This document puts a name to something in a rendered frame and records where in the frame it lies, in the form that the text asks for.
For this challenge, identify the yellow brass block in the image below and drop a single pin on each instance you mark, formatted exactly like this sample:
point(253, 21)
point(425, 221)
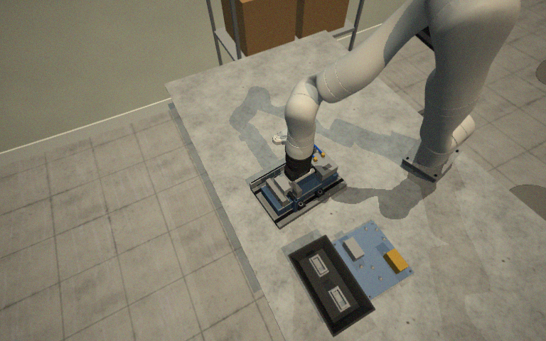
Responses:
point(396, 262)

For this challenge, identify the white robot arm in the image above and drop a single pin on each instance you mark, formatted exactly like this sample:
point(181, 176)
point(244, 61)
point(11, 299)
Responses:
point(466, 36)

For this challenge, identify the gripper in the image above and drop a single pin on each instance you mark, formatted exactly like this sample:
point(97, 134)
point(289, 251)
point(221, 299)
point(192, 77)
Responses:
point(298, 158)

